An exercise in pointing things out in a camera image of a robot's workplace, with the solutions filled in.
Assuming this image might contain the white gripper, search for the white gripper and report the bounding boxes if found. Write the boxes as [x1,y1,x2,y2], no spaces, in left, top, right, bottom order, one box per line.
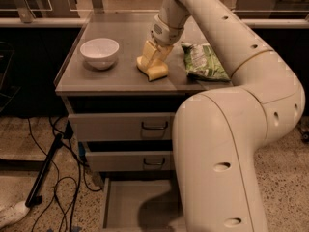
[141,14,184,70]

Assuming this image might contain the yellow sponge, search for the yellow sponge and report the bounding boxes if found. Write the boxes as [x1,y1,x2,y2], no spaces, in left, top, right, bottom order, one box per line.
[136,56,169,81]

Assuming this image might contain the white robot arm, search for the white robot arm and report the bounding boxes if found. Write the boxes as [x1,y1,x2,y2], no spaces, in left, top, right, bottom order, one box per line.
[152,0,305,232]

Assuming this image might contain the grey drawer cabinet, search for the grey drawer cabinet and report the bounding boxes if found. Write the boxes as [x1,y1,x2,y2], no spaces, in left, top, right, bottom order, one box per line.
[55,12,221,164]

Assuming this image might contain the grey top drawer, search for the grey top drawer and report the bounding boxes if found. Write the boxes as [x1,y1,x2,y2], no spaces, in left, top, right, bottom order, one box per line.
[63,96,178,142]

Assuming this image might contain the grey drawer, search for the grey drawer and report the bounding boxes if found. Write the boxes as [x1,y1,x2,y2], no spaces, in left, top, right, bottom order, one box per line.
[63,96,178,142]
[83,140,174,172]
[100,171,186,232]

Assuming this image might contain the grey middle drawer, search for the grey middle drawer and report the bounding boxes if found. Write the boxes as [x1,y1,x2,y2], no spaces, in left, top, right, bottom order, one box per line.
[83,140,174,172]

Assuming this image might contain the grey bottom drawer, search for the grey bottom drawer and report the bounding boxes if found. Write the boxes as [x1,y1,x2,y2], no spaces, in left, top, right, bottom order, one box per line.
[100,171,186,232]

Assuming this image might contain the green snack bag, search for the green snack bag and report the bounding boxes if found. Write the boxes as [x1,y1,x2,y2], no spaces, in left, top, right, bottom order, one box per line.
[182,43,230,82]

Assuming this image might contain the white ceramic bowl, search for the white ceramic bowl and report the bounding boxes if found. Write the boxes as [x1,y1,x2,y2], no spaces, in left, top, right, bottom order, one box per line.
[80,38,120,70]

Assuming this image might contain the black caster wheel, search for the black caster wheel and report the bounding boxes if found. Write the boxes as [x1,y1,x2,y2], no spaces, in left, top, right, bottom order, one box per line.
[298,127,309,143]

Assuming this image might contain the black floor bar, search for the black floor bar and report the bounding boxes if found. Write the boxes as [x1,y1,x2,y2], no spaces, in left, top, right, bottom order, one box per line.
[25,133,62,208]

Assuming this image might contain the white shoe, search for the white shoe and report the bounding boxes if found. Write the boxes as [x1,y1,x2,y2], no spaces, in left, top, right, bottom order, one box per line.
[0,201,30,229]

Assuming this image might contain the white horizontal rail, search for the white horizontal rail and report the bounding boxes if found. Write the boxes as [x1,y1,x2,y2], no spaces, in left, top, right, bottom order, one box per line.
[0,18,309,29]

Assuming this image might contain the black floor cables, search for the black floor cables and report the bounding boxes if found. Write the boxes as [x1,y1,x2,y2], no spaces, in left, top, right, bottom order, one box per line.
[26,115,103,232]

